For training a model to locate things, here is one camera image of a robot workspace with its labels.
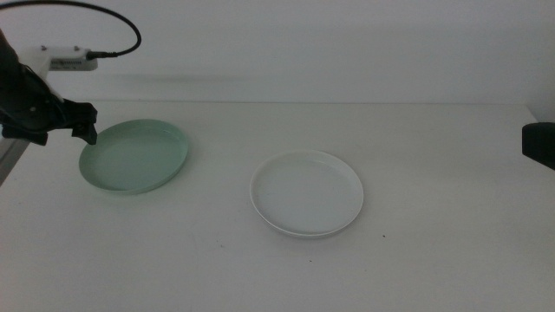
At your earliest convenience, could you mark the pale green shallow bowl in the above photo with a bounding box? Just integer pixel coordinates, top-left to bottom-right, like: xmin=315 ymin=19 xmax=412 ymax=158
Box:
xmin=78 ymin=119 xmax=190 ymax=195

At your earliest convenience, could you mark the white shallow bowl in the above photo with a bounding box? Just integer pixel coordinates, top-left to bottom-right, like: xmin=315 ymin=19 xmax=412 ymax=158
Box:
xmin=249 ymin=149 xmax=365 ymax=238

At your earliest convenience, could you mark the grey shallow bowl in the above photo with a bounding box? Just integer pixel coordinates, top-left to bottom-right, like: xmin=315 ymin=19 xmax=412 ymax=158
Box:
xmin=264 ymin=224 xmax=352 ymax=240

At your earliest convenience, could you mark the white side table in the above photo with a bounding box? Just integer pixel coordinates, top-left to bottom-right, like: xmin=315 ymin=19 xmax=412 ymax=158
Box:
xmin=0 ymin=133 xmax=31 ymax=185

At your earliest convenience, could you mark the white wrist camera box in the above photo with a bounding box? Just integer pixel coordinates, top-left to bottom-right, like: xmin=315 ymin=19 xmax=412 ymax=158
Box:
xmin=19 ymin=44 xmax=99 ymax=90

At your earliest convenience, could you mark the black camera cable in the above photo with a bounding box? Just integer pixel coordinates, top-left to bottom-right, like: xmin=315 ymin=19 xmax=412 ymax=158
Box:
xmin=0 ymin=0 xmax=143 ymax=60

